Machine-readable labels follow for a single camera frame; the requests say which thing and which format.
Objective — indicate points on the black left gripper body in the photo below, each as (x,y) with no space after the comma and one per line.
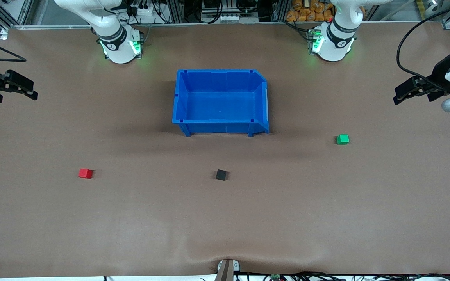
(439,75)

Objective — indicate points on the small green cube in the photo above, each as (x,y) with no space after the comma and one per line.
(342,139)

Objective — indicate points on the small red cube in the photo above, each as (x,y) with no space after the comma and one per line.
(85,173)

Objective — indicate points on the small black cube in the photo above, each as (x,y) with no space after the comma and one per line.
(221,175)

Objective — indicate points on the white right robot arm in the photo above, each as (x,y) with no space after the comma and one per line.
(119,48)

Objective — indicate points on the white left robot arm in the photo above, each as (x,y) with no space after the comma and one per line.
(334,45)

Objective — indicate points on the orange snack bags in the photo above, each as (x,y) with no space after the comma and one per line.
(309,11)

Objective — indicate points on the white power strip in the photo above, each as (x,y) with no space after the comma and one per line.
(141,9)

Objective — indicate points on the blue plastic storage bin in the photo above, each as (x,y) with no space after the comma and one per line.
(221,105)

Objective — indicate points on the grey socket strip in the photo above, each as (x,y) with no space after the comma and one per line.
(229,18)

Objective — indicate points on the small green connector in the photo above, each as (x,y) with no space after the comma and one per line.
(275,276)

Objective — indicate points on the metal table edge clamp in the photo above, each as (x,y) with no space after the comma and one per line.
(227,269)

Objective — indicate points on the aluminium frame post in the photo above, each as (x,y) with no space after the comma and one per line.
(176,11)

